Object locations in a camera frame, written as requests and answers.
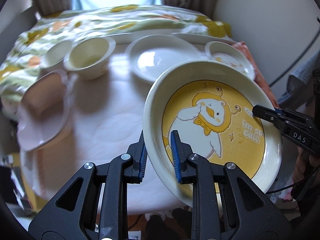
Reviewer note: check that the white deep plate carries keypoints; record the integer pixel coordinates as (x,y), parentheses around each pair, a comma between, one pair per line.
(152,55)

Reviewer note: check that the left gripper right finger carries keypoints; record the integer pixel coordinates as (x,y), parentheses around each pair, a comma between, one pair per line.
(227,204)

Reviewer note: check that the small chick print plate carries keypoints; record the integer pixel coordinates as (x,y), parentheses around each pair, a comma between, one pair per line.
(225,54)

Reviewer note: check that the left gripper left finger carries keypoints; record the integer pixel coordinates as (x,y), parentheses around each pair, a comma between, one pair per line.
(93,203)

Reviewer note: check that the white bowl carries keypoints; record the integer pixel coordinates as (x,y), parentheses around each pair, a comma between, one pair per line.
(53,58)

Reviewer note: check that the cream bowl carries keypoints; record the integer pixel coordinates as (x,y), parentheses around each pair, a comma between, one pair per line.
(88,59)

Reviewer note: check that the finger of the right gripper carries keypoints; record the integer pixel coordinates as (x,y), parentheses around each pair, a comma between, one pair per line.
(271,115)

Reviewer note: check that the grey cloth garment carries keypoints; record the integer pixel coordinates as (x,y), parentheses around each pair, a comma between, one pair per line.
(299,86)

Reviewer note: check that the pink floral tablecloth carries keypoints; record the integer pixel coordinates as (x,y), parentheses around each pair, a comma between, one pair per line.
(107,116)

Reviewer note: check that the pink handled dish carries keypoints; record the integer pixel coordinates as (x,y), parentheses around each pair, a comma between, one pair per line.
(44,113)

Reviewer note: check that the floral green yellow quilt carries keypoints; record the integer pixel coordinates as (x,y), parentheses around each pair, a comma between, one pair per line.
(21,65)

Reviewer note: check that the yellow duck cartoon plate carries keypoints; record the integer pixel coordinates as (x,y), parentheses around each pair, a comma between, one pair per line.
(210,105)

